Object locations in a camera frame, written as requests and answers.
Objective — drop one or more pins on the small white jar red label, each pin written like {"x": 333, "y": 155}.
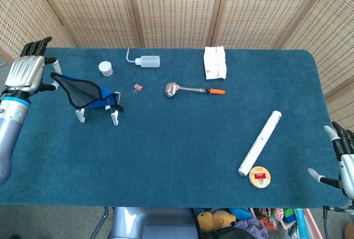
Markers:
{"x": 105, "y": 68}

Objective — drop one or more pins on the silver and black left robot hand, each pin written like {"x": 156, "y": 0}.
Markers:
{"x": 25, "y": 74}

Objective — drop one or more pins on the cyan foam tube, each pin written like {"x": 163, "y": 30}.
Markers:
{"x": 300, "y": 222}

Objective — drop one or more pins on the yellow plush toy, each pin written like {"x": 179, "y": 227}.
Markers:
{"x": 218, "y": 218}

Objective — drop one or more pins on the translucent plastic wash bottle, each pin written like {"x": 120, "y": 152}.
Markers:
{"x": 149, "y": 61}

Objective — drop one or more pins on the pink binder clip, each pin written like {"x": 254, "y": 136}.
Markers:
{"x": 138, "y": 87}

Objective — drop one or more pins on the white packet with red print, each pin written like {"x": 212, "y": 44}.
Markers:
{"x": 215, "y": 63}

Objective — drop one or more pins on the long white cardboard tube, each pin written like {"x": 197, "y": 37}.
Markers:
{"x": 260, "y": 142}

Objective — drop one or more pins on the grey robot torso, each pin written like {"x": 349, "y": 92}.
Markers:
{"x": 152, "y": 222}

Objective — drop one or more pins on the woven wicker folding screen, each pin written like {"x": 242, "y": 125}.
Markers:
{"x": 177, "y": 9}

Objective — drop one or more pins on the purple cloth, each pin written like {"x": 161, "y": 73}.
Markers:
{"x": 249, "y": 226}

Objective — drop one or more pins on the grey blue microfiber cloth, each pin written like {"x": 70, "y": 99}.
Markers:
{"x": 80, "y": 91}

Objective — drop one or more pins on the teal carpet table cover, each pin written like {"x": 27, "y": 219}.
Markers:
{"x": 193, "y": 145}

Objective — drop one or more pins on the silver and black right robot hand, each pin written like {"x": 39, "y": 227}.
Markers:
{"x": 348, "y": 164}

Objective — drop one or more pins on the round gold tin red label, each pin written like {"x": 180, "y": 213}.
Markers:
{"x": 260, "y": 176}

